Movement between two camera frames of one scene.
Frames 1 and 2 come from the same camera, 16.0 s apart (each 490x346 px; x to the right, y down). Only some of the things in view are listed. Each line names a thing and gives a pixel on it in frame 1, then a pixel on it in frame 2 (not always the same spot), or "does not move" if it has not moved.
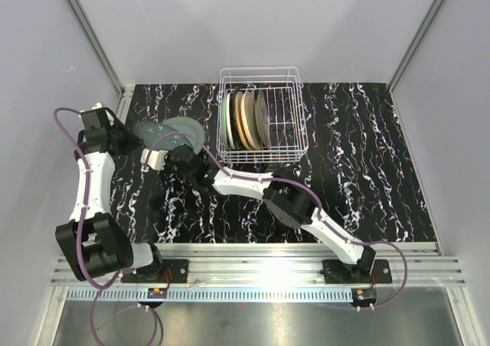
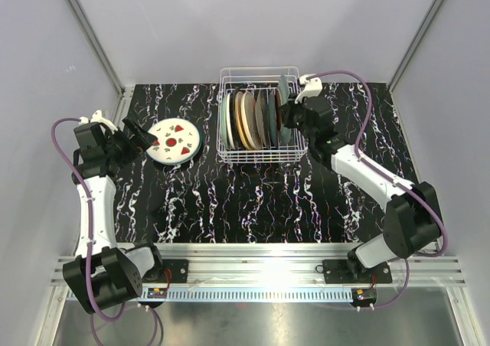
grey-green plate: [148, 133] -> [272, 119]
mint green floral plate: [223, 127] does not move
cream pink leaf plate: [249, 122] does not move
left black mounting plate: [151, 273] does not move
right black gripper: [168, 161] -> [287, 111]
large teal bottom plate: [187, 125] -> [285, 132]
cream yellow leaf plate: [239, 124] does not move
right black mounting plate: [335, 273] does not move
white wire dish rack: [262, 115] does not move
